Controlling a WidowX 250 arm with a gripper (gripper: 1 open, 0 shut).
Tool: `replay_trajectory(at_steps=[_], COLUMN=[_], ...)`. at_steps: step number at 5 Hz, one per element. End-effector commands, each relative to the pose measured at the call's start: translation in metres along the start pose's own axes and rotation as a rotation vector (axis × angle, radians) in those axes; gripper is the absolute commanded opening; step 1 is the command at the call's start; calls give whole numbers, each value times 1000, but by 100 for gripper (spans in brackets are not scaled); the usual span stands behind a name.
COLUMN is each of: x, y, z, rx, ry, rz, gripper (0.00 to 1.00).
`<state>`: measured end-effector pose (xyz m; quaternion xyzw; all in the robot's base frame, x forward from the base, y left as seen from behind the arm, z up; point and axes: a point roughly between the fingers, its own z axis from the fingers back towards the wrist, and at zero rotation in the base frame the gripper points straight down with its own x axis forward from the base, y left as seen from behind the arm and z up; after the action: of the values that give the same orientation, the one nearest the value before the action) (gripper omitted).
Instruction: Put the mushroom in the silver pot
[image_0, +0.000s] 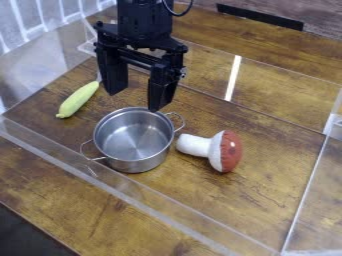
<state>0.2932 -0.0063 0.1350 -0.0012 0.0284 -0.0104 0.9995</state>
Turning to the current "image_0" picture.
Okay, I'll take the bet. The black strip on table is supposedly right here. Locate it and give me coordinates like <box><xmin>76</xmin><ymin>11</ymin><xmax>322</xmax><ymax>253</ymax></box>
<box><xmin>216</xmin><ymin>3</ymin><xmax>304</xmax><ymax>31</ymax></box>

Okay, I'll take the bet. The clear acrylic triangle bracket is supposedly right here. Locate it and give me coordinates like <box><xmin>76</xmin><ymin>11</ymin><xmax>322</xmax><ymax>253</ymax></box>
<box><xmin>77</xmin><ymin>19</ymin><xmax>97</xmax><ymax>56</ymax></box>

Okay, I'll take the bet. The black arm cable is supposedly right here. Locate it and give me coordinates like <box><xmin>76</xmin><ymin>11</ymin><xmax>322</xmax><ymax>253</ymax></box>
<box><xmin>160</xmin><ymin>0</ymin><xmax>195</xmax><ymax>17</ymax></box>

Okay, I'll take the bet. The silver metal pot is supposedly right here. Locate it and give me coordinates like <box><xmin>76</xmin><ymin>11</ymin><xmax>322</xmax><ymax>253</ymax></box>
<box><xmin>80</xmin><ymin>107</ymin><xmax>185</xmax><ymax>174</ymax></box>

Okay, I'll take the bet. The yellow handled metal tool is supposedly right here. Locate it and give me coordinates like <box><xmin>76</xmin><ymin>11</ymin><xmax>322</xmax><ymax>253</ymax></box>
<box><xmin>56</xmin><ymin>81</ymin><xmax>98</xmax><ymax>119</ymax></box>

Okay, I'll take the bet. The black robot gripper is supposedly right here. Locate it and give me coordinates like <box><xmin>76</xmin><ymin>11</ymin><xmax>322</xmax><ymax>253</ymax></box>
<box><xmin>93</xmin><ymin>0</ymin><xmax>188</xmax><ymax>112</ymax></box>

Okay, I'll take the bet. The red and white plush mushroom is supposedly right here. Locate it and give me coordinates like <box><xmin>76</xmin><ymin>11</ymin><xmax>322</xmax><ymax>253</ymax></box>
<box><xmin>176</xmin><ymin>130</ymin><xmax>241</xmax><ymax>173</ymax></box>

